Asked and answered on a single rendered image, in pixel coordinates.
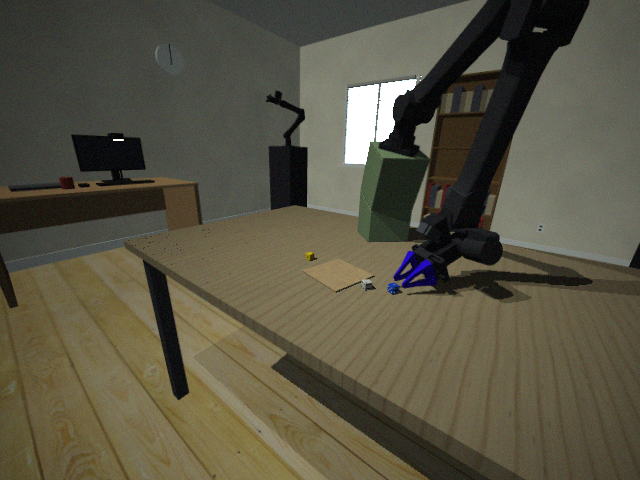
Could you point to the tan mat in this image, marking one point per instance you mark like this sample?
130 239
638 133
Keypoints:
337 274

